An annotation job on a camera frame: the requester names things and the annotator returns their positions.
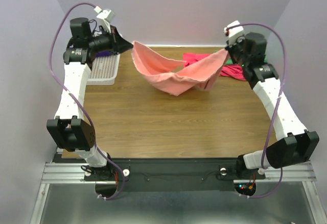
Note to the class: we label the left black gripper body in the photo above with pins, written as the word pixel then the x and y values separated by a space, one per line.
pixel 104 42

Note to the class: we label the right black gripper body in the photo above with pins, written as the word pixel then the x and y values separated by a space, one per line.
pixel 236 52

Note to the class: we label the pink towel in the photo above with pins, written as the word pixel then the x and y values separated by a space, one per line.
pixel 173 76

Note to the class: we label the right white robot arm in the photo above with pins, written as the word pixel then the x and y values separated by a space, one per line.
pixel 295 143

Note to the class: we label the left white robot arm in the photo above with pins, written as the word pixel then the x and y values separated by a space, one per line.
pixel 71 128

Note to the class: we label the rolled purple towel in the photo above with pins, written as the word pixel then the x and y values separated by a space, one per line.
pixel 104 54

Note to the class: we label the green towel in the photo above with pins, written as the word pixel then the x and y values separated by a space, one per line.
pixel 229 61

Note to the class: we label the red towel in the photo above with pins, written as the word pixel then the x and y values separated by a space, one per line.
pixel 232 71

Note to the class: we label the white perforated plastic basket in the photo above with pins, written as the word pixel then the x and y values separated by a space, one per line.
pixel 104 71

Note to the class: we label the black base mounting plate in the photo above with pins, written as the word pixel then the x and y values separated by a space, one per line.
pixel 170 174

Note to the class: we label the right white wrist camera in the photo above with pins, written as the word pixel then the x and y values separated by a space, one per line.
pixel 234 31

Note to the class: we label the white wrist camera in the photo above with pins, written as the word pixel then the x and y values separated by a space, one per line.
pixel 234 31
pixel 105 16

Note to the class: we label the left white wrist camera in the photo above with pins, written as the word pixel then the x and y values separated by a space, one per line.
pixel 105 16

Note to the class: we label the aluminium frame rail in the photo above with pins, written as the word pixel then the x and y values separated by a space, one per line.
pixel 71 173

